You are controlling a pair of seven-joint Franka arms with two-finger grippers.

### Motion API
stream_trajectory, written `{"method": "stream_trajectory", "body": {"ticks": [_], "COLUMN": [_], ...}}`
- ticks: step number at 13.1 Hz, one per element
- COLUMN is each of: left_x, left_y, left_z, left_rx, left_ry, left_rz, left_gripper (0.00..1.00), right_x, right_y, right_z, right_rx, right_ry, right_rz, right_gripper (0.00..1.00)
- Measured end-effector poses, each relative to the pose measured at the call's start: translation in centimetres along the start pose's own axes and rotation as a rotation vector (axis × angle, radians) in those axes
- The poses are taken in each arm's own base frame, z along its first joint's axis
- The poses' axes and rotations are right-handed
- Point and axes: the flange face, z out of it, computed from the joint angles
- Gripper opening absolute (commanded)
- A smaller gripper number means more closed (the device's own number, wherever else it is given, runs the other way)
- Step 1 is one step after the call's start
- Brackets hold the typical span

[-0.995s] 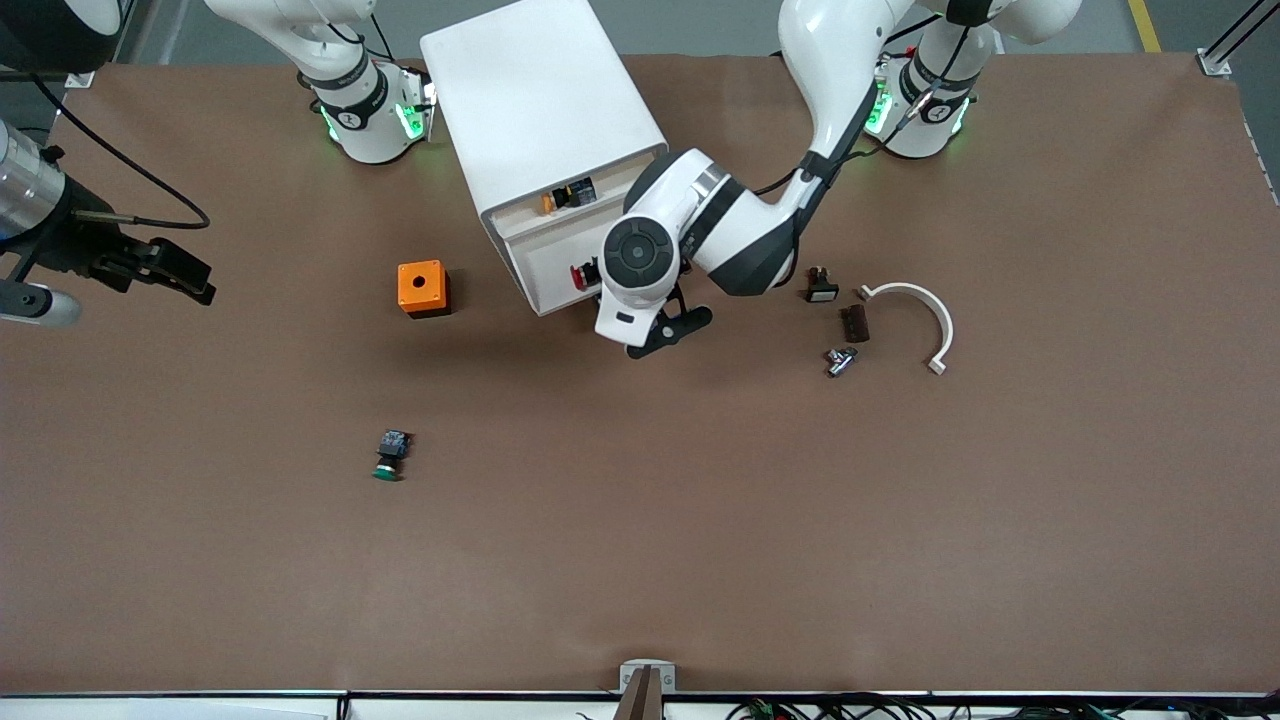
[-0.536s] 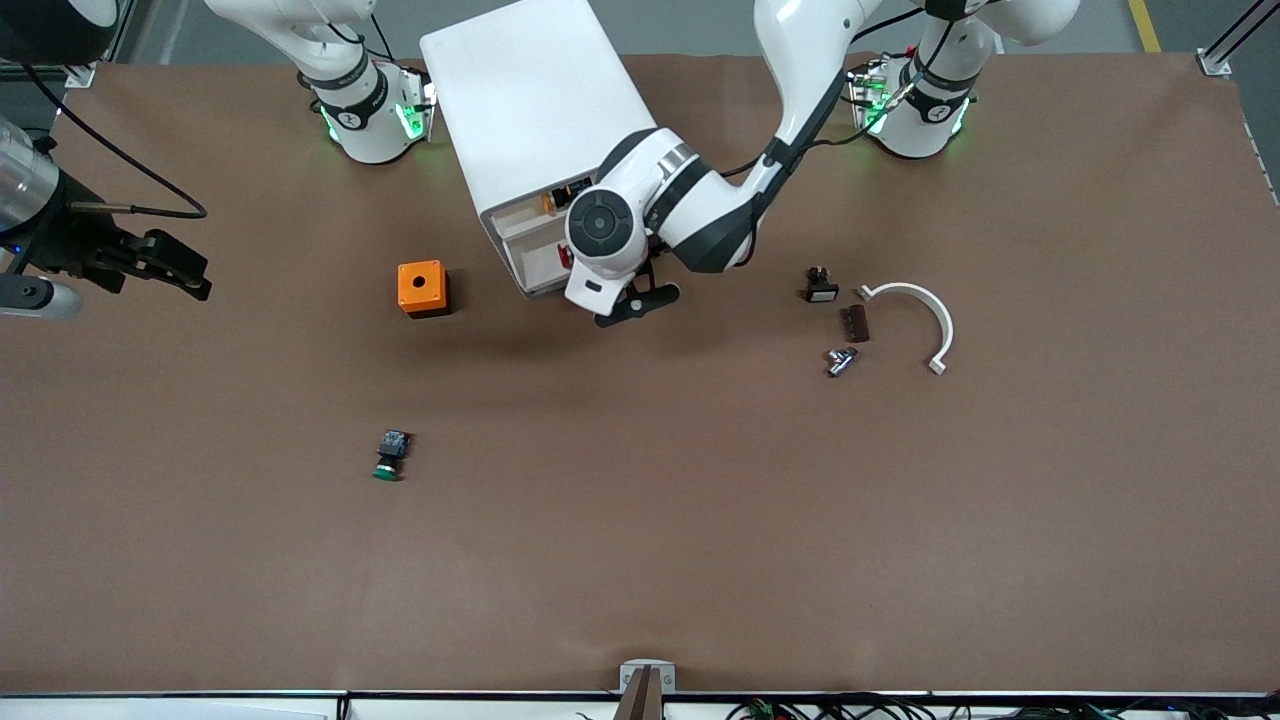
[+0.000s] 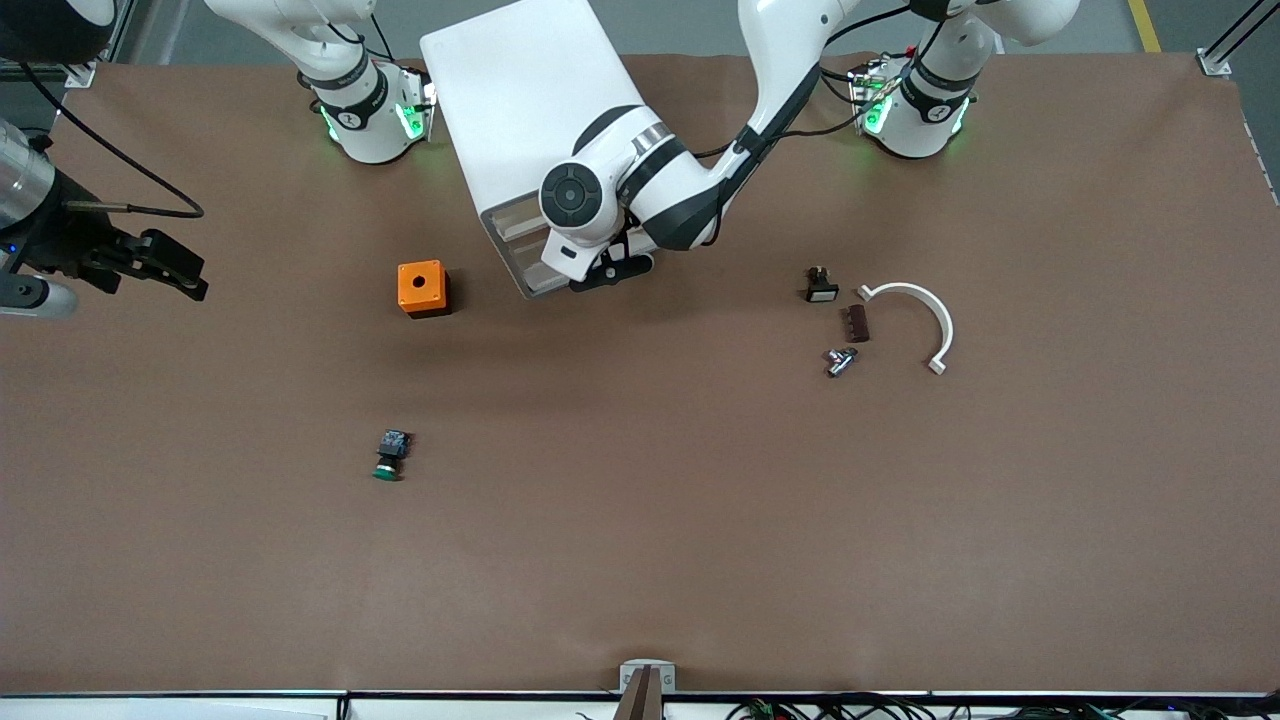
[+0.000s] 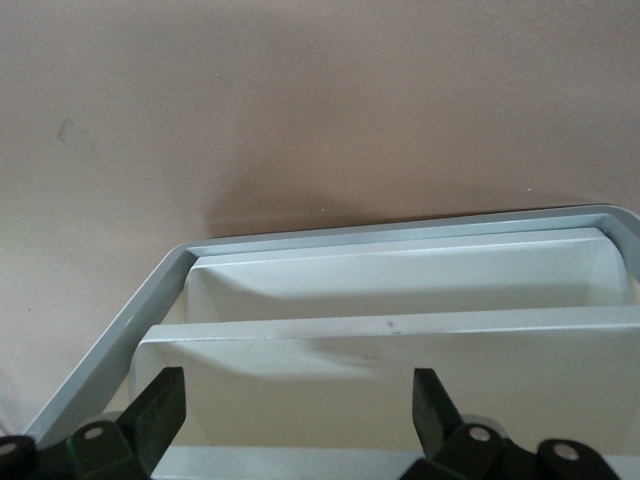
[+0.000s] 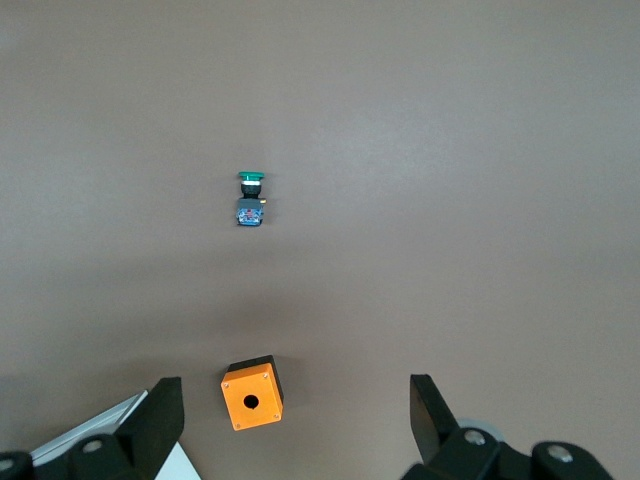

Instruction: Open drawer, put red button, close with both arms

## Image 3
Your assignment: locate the white drawer cabinet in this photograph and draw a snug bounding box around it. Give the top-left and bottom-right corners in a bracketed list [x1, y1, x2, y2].
[420, 0, 673, 301]

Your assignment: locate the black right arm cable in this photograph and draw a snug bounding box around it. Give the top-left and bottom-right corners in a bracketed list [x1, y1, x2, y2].
[20, 60, 205, 219]

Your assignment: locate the orange box with hole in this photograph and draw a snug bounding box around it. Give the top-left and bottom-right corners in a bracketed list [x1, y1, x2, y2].
[397, 260, 452, 320]

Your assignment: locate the grey metal bracket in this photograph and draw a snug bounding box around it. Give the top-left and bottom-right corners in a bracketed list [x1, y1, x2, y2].
[619, 659, 677, 694]

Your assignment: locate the aluminium frame profile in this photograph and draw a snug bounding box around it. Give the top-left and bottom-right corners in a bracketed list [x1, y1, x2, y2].
[60, 0, 136, 89]
[1197, 0, 1280, 77]

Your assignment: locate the green push button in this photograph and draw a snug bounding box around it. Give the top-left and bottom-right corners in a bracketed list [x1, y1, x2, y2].
[372, 429, 413, 482]

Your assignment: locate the white curved bracket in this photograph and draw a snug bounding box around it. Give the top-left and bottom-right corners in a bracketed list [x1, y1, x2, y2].
[857, 282, 956, 377]

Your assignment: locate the black cable bundle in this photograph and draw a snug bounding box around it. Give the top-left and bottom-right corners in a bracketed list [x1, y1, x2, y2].
[725, 695, 1280, 720]

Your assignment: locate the black arm base cable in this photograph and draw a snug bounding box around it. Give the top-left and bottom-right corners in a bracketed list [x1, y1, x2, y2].
[815, 60, 863, 109]

